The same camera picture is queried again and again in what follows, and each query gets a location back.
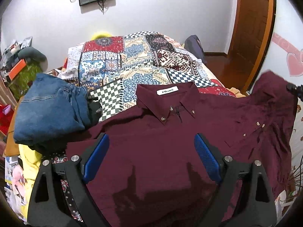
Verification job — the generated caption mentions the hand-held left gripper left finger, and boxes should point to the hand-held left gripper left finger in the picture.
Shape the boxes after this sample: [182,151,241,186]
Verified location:
[27,132,112,227]

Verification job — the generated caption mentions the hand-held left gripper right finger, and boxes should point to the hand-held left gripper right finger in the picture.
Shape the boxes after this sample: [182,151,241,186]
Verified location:
[194,133,277,227]

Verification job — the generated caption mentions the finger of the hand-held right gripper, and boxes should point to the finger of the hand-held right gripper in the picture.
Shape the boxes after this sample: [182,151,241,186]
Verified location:
[286,83,303,100]

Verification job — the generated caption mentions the maroon button-up shirt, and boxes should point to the maroon button-up shirt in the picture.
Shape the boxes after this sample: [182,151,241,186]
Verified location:
[65,70,297,227]

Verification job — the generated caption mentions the black garment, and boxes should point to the black garment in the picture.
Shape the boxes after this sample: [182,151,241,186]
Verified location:
[86,95,103,126]

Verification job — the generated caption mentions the cream blanket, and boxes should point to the cream blanket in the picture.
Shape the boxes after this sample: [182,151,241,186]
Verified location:
[227,87,247,97]

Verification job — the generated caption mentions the folded blue jeans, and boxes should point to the folded blue jeans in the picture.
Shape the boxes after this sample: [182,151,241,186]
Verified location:
[13,73,91,147]

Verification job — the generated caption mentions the yellow cloth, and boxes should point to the yellow cloth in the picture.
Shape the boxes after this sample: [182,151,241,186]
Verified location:
[18,144,44,223]

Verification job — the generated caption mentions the wooden door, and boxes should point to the wooden door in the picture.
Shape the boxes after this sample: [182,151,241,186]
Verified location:
[226,0,277,93]

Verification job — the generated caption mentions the cartoon printed cloth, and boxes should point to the cartoon printed cloth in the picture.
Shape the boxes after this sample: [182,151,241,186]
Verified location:
[3,156,26,208]

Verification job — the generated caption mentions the patchwork printed blanket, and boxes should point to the patchwork printed blanket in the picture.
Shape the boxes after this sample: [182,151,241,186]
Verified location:
[43,31,237,224]

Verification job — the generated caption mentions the green patterned cover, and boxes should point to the green patterned cover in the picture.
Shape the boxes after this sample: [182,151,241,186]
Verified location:
[8,61,43,101]

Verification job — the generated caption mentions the grey backpack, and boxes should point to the grey backpack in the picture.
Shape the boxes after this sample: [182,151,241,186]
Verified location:
[184,35,207,65]

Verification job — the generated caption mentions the orange box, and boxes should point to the orange box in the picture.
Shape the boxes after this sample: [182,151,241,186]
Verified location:
[6,59,27,82]

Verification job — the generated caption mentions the grey cushion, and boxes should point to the grey cushion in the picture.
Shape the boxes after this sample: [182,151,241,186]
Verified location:
[18,47,49,72]

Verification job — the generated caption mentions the yellow padded hoop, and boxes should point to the yellow padded hoop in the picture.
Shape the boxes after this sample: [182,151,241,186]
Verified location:
[91,31,112,40]

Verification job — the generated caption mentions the pile of clutter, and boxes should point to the pile of clutter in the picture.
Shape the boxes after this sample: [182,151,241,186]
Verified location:
[0,37,34,76]

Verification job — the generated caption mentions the pink heart wall sticker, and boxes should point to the pink heart wall sticker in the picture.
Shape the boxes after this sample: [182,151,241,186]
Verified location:
[271,32,303,77]

